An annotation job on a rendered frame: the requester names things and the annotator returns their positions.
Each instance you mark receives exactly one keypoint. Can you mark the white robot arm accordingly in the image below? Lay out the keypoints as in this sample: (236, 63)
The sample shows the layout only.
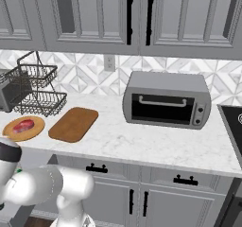
(38, 186)

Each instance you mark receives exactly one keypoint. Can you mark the brown wooden cutting board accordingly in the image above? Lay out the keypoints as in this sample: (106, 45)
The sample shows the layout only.
(74, 124)

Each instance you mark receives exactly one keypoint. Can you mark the grey drawer front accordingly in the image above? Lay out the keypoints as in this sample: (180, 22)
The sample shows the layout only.
(116, 169)
(214, 183)

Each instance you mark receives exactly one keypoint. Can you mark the round wooden plate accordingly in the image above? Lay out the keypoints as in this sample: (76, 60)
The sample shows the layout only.
(33, 131)

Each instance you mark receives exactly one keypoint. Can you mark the red raw meat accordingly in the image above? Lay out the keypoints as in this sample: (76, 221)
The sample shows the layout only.
(23, 125)

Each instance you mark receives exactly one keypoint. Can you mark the grey toaster oven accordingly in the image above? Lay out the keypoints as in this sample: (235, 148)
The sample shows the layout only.
(167, 85)

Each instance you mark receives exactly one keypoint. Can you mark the grey base cupboard door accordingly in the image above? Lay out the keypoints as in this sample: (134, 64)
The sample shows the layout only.
(179, 208)
(110, 202)

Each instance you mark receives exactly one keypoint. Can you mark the grey toaster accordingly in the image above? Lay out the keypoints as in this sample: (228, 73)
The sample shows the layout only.
(12, 95)

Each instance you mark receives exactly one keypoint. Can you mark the black hob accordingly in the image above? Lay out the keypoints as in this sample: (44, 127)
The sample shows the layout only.
(233, 126)

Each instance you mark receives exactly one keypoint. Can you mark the dark oven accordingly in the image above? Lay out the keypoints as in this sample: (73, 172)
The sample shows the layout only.
(231, 205)

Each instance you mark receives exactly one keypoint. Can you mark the white wall socket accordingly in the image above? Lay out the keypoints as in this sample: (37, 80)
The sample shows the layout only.
(109, 63)

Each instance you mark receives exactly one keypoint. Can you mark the grey wall cupboard door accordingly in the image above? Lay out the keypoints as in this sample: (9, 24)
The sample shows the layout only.
(91, 16)
(19, 16)
(192, 16)

